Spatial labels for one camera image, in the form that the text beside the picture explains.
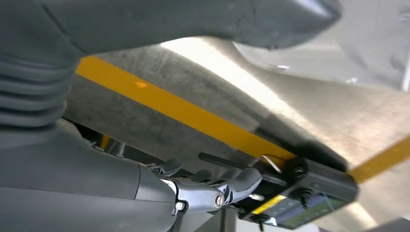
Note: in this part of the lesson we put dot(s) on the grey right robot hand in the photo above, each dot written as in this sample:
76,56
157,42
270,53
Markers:
80,192

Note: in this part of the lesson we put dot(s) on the black remote controller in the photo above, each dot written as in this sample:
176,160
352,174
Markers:
320,189

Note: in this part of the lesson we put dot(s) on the small yellow tape rectangle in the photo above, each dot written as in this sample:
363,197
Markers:
179,109

